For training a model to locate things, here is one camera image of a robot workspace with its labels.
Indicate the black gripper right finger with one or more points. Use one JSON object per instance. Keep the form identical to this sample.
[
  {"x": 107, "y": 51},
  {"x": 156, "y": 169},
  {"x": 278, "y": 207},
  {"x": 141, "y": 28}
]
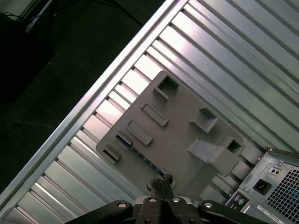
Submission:
[{"x": 177, "y": 210}]

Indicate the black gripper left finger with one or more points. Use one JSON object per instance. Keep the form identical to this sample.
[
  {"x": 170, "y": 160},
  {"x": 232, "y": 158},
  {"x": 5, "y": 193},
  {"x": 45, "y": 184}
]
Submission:
[{"x": 149, "y": 210}]

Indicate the blue RAM stick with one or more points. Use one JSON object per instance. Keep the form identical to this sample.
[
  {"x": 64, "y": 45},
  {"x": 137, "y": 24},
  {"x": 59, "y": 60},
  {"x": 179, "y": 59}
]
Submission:
[{"x": 126, "y": 140}]

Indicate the grey parts rack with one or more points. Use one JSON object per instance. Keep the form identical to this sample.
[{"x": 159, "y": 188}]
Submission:
[{"x": 177, "y": 130}]

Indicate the black PC case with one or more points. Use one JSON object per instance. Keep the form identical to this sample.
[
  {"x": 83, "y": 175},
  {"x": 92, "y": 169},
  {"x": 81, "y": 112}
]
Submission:
[{"x": 268, "y": 168}]

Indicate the grey power supply unit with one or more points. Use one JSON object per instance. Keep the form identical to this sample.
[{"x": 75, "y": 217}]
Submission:
[{"x": 285, "y": 193}]

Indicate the white power strip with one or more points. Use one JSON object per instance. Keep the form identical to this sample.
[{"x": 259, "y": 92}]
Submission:
[{"x": 35, "y": 21}]

